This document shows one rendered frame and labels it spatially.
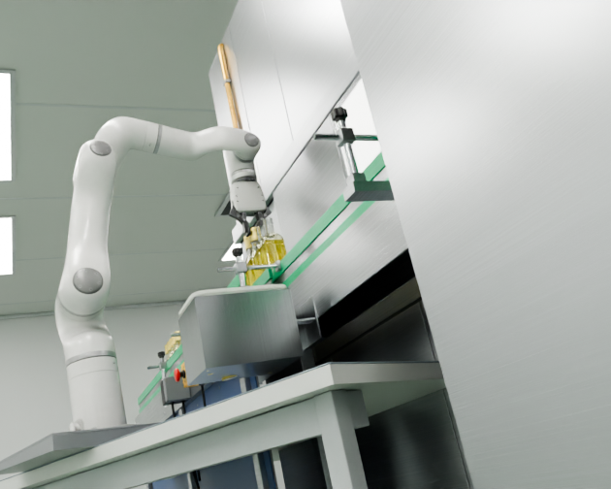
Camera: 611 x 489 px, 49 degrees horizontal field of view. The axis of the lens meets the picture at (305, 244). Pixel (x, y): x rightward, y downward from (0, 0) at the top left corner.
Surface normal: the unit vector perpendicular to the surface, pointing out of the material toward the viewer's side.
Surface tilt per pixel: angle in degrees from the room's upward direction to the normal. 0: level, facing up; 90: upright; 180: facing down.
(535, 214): 90
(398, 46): 90
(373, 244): 90
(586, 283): 90
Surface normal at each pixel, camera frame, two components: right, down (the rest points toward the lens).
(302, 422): -0.66, -0.12
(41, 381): 0.37, -0.39
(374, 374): 0.73, -0.37
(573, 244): -0.91, 0.05
